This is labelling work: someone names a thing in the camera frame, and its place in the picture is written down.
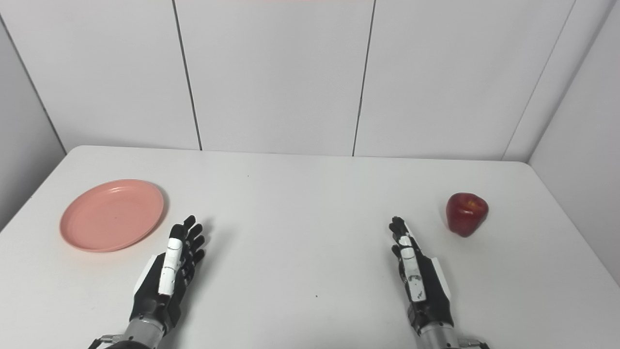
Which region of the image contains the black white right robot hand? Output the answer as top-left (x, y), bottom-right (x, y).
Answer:
top-left (388, 216), bottom-right (456, 336)

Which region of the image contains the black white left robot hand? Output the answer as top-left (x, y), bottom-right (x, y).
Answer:
top-left (129, 215), bottom-right (206, 336)

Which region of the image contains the pink round plate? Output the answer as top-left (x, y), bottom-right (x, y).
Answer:
top-left (60, 179), bottom-right (165, 253)

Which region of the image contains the red apple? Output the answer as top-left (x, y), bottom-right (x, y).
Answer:
top-left (446, 192), bottom-right (489, 238)

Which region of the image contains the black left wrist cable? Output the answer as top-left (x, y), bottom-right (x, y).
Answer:
top-left (87, 334), bottom-right (122, 349)

